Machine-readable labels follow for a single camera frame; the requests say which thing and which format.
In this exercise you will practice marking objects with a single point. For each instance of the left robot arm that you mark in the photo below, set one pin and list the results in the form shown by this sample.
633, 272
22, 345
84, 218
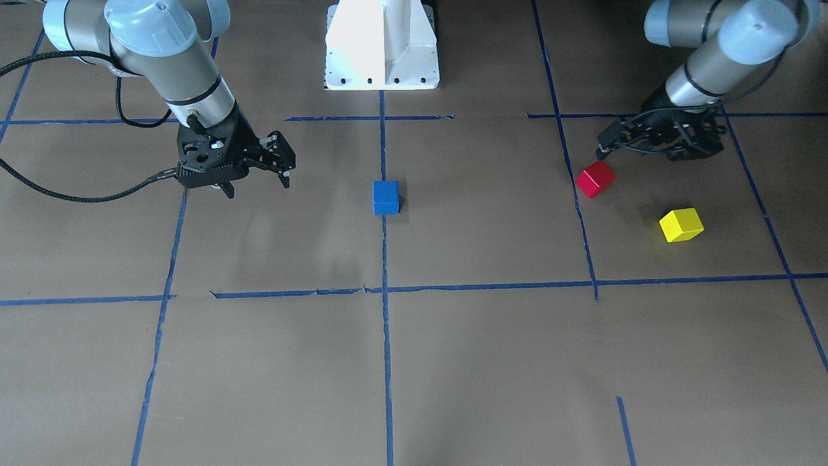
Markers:
729, 41

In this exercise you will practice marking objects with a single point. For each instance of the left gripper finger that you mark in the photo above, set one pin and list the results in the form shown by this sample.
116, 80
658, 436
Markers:
609, 140

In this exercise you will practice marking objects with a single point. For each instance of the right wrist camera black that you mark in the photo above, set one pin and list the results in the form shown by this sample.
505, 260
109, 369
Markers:
275, 148

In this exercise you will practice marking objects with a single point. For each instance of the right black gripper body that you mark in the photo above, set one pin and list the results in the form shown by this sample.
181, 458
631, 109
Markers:
246, 142

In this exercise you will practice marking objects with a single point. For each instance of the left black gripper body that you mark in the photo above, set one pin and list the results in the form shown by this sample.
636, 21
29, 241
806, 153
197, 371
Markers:
661, 107

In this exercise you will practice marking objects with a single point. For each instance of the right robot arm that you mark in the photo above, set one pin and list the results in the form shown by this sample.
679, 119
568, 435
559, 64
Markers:
166, 42

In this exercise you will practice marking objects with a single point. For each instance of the white central pillar mount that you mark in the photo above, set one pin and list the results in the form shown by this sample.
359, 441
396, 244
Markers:
381, 46

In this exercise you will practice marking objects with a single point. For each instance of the yellow cube block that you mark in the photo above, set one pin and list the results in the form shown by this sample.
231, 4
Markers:
681, 225

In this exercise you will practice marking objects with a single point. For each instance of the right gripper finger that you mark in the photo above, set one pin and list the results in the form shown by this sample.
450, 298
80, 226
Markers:
283, 172
228, 189

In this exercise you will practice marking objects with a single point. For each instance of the red cube block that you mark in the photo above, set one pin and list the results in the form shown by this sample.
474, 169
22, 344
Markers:
595, 179

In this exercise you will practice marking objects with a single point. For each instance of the blue cube block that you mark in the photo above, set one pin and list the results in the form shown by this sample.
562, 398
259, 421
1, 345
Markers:
386, 197

